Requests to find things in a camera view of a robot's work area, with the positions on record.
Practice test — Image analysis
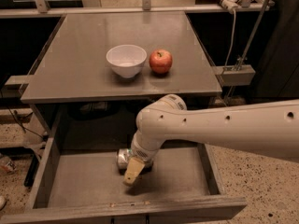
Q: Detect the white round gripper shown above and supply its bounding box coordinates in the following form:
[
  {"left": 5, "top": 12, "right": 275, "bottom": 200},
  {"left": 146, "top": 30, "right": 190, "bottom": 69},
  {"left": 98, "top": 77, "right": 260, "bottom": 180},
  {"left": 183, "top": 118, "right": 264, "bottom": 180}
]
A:
[{"left": 123, "top": 131, "right": 164, "bottom": 186}]

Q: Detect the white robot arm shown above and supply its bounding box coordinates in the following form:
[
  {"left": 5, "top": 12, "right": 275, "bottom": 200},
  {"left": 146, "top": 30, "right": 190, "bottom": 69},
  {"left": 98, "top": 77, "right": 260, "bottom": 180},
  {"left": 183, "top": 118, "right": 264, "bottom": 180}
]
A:
[{"left": 124, "top": 94, "right": 299, "bottom": 185}]

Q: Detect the grey open top drawer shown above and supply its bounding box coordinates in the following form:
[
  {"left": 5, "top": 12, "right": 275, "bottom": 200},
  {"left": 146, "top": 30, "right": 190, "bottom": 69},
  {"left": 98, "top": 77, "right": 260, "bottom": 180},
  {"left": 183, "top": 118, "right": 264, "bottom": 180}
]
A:
[{"left": 0, "top": 105, "right": 248, "bottom": 224}]

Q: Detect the grey counter cabinet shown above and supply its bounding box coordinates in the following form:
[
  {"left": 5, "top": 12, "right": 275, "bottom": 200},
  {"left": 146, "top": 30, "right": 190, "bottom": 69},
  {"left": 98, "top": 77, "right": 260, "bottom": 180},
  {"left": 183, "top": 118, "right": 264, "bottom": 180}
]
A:
[{"left": 21, "top": 11, "right": 221, "bottom": 125}]

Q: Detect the white bowl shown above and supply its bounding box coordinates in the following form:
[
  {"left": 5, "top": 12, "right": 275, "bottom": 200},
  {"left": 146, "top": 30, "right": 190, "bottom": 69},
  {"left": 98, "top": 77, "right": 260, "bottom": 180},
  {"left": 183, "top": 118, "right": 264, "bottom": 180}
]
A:
[{"left": 106, "top": 45, "right": 147, "bottom": 78}]

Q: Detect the red apple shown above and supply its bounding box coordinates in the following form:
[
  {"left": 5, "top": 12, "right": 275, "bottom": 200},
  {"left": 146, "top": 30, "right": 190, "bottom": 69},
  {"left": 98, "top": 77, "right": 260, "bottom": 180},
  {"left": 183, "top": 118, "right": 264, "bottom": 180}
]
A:
[{"left": 149, "top": 49, "right": 173, "bottom": 75}]

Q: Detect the crumpled packet on floor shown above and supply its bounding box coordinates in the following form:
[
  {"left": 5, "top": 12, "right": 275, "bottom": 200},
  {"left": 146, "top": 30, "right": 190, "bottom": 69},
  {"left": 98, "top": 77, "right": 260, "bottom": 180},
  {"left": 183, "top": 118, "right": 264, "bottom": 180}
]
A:
[{"left": 0, "top": 155, "right": 16, "bottom": 173}]

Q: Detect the thin metal rod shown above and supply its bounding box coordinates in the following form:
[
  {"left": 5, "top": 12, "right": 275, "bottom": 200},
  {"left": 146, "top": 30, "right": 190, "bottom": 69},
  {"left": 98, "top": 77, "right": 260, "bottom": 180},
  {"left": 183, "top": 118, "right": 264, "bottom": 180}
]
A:
[{"left": 235, "top": 0, "right": 270, "bottom": 71}]

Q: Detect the grey metal bracket block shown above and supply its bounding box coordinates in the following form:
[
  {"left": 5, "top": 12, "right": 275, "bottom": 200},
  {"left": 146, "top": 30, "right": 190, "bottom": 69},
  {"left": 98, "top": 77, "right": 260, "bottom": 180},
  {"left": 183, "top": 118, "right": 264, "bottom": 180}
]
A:
[{"left": 212, "top": 65, "right": 255, "bottom": 87}]

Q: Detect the white power cable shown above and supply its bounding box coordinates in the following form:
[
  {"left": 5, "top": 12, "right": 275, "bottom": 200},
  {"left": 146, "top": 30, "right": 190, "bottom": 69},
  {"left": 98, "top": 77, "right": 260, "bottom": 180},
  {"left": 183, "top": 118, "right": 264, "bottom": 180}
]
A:
[{"left": 222, "top": 8, "right": 237, "bottom": 77}]

